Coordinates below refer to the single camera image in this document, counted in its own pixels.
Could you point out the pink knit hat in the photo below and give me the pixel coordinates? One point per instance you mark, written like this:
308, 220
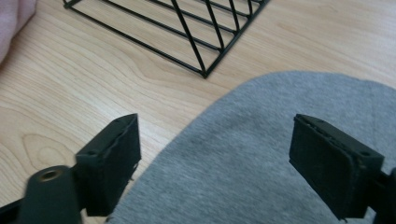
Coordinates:
12, 18

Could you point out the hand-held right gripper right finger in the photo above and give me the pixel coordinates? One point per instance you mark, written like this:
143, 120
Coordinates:
330, 168

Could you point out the grey knit hat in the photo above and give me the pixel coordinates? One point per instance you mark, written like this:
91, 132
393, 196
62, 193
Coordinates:
243, 140

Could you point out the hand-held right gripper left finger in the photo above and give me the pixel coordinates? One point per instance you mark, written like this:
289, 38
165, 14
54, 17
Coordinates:
109, 174

